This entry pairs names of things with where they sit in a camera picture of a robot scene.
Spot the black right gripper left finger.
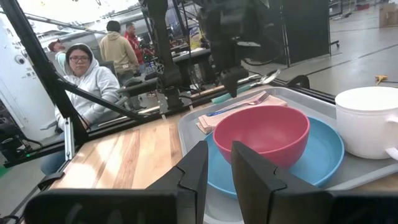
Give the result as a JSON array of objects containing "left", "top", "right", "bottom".
[{"left": 145, "top": 140, "right": 210, "bottom": 224}]

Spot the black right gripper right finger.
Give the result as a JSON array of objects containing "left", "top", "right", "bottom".
[{"left": 230, "top": 140, "right": 332, "bottom": 224}]

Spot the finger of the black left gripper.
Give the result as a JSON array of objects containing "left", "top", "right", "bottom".
[{"left": 220, "top": 66, "right": 250, "bottom": 98}]

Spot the spoon with teal handle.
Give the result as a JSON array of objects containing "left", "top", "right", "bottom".
[{"left": 211, "top": 68, "right": 281, "bottom": 105}]

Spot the iridescent purple fork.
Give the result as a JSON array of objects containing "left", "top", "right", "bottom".
[{"left": 206, "top": 92, "right": 271, "bottom": 118}]

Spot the pink cloth napkin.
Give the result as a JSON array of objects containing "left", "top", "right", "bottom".
[{"left": 195, "top": 91, "right": 289, "bottom": 135}]

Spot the pink plastic bowl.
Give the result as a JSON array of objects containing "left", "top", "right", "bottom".
[{"left": 212, "top": 105, "right": 311, "bottom": 169}]

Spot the blue plastic plate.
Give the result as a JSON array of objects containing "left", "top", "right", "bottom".
[{"left": 203, "top": 116, "right": 345, "bottom": 198}]

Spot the grey plastic tray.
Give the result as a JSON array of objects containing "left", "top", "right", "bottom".
[{"left": 177, "top": 86, "right": 398, "bottom": 224}]

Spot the yellow wipes canister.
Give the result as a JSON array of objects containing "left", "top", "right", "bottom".
[{"left": 188, "top": 24, "right": 203, "bottom": 50}]

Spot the black background table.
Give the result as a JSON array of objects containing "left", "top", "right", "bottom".
[{"left": 170, "top": 48, "right": 216, "bottom": 85}]

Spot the black partition panel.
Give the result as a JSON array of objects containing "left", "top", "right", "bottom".
[{"left": 267, "top": 0, "right": 332, "bottom": 66}]

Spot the person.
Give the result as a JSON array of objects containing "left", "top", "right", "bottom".
[
  {"left": 47, "top": 39, "right": 67, "bottom": 74},
  {"left": 40, "top": 42, "right": 122, "bottom": 175},
  {"left": 99, "top": 20, "right": 141, "bottom": 85},
  {"left": 124, "top": 22, "right": 147, "bottom": 74}
]

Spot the white mug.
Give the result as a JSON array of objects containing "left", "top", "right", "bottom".
[{"left": 335, "top": 86, "right": 398, "bottom": 161}]

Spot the yellow floor object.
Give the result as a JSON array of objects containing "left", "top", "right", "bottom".
[{"left": 374, "top": 74, "right": 389, "bottom": 86}]

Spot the cardboard box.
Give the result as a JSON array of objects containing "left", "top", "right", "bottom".
[{"left": 378, "top": 2, "right": 398, "bottom": 29}]

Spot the black device with green light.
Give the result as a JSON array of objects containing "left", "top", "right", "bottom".
[{"left": 0, "top": 116, "right": 44, "bottom": 169}]

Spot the silver metal bracket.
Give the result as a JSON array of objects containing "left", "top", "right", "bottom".
[{"left": 63, "top": 117, "right": 75, "bottom": 161}]

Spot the black rig frame with lights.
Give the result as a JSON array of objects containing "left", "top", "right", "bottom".
[{"left": 0, "top": 0, "right": 336, "bottom": 169}]

